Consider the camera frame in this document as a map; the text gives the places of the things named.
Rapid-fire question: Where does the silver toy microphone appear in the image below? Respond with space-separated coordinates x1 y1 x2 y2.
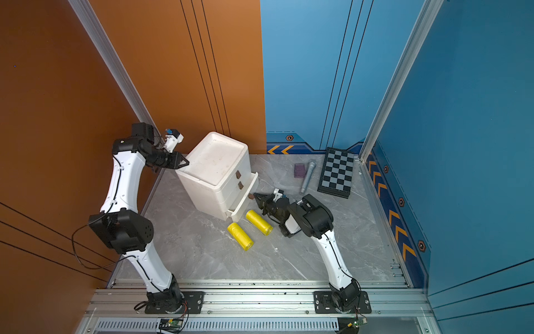
300 161 317 194

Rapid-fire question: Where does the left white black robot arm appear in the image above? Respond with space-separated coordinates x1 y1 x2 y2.
88 129 189 306

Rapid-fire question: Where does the left aluminium corner post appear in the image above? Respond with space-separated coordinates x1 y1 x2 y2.
68 0 156 127

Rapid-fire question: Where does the right aluminium corner post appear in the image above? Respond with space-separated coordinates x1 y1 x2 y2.
359 0 444 163

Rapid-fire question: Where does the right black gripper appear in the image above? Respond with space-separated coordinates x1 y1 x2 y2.
253 193 285 224

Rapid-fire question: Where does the yellow roll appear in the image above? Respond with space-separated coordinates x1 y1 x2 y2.
228 223 254 251
246 210 273 236

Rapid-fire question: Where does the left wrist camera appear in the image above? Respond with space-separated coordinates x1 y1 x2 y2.
164 129 184 153

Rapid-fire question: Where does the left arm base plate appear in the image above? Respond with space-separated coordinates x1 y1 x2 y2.
145 291 204 315

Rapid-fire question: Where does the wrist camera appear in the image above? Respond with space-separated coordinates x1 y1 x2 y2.
273 189 285 202
164 129 184 153

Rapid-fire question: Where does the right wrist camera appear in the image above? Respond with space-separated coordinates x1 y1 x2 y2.
273 189 285 202

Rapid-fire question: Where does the left green circuit board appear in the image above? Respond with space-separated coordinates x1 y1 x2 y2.
158 318 185 334

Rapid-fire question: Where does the right green circuit board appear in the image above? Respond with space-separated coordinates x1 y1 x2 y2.
343 317 368 333

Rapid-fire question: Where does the aluminium mounting rail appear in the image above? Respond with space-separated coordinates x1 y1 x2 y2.
77 279 439 333

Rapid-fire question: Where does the white three-drawer cabinet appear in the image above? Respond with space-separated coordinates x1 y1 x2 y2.
177 132 258 223

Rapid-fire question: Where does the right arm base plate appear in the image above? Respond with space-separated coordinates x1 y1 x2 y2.
313 291 372 315

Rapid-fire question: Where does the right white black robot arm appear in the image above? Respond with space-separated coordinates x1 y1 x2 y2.
253 193 362 312

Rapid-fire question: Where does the black silver chessboard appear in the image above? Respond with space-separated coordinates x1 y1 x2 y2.
317 148 355 198

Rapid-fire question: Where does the aluminium corner post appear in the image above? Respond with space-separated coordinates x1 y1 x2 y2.
359 0 444 163
68 0 156 127

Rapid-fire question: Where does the green circuit board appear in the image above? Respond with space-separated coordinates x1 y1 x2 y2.
343 317 368 333
158 318 185 334

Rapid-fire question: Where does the purple embossed cube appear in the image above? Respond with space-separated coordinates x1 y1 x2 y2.
293 163 307 179

